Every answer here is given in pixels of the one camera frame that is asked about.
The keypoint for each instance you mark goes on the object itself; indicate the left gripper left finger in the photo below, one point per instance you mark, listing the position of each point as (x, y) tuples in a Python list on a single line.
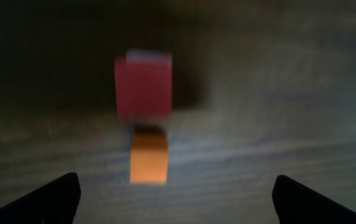
[(47, 202)]

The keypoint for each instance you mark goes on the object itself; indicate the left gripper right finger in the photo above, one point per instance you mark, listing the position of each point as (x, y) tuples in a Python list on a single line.
[(302, 207)]

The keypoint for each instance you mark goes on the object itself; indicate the orange cube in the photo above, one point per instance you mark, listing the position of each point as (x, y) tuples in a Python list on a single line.
[(149, 161)]

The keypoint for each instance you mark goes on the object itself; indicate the red cube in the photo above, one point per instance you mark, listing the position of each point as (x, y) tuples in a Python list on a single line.
[(143, 90)]

